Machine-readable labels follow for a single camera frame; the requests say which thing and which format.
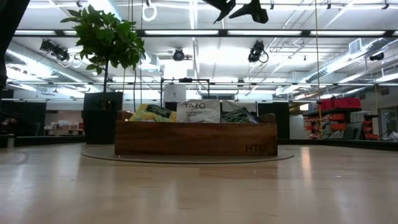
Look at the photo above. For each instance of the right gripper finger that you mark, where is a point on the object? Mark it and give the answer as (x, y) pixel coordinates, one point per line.
(242, 12)
(224, 7)

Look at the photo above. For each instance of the orange white tea packet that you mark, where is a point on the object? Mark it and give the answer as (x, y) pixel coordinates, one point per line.
(199, 112)

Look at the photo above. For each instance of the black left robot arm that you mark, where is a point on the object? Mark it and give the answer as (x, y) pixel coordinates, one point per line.
(11, 25)

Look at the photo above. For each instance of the wooden tea organizer box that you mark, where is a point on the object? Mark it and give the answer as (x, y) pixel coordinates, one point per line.
(196, 140)

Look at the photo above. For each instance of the round black ceiling lamp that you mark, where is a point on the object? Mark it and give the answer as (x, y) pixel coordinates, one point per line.
(178, 55)

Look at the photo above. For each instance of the white cloth panel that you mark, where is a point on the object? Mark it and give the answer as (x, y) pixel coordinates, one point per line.
(233, 105)

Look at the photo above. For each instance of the white box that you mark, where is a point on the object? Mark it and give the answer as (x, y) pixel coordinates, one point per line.
(174, 92)

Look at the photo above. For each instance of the white air vent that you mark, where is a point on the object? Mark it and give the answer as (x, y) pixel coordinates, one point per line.
(355, 46)

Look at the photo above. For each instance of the white cabinet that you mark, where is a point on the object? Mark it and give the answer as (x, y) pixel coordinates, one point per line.
(296, 127)

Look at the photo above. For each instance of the green leafy potted tree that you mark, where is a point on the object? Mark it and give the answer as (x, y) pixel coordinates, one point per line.
(105, 37)

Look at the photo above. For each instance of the large red storage bin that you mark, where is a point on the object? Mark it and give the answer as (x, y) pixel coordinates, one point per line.
(346, 103)

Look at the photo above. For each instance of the yellow vertical pole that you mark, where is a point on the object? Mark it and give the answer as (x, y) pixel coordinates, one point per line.
(320, 124)

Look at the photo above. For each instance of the storage shelf with parts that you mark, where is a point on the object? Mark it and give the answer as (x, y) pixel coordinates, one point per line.
(342, 124)

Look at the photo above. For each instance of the round grey mat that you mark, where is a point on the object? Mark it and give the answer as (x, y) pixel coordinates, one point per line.
(186, 159)

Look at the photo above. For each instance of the black ceiling spotlight cluster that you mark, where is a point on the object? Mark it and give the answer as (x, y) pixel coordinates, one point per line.
(54, 49)

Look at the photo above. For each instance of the cluttered background table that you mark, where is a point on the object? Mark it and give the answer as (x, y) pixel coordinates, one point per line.
(65, 126)

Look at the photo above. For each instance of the silver ceiling duct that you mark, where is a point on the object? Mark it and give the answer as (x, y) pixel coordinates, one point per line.
(323, 73)

